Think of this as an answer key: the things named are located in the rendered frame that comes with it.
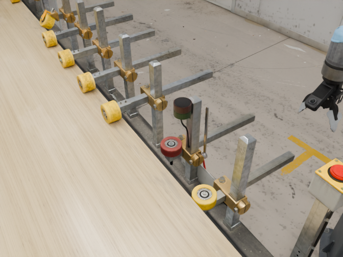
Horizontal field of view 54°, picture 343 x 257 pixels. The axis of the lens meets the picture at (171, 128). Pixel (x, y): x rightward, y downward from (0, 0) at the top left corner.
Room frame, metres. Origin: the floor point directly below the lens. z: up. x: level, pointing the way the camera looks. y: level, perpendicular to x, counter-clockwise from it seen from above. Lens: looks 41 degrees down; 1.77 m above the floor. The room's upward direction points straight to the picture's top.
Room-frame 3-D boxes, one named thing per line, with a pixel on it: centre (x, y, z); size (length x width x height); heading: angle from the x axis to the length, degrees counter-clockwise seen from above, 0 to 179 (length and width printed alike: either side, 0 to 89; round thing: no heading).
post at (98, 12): (1.53, 0.33, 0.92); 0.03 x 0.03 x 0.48; 33
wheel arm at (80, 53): (1.60, 0.30, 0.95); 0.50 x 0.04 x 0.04; 123
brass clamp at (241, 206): (0.71, -0.20, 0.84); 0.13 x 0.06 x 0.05; 33
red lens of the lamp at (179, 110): (0.87, -0.04, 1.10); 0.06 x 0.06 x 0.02
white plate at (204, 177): (0.89, -0.11, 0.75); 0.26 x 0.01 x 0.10; 33
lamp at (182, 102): (0.88, -0.04, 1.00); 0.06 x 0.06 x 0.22; 33
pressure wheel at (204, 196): (0.67, -0.10, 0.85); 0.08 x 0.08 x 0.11
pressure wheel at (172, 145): (0.90, 0.00, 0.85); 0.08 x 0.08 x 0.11
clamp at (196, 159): (0.92, -0.06, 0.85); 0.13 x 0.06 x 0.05; 33
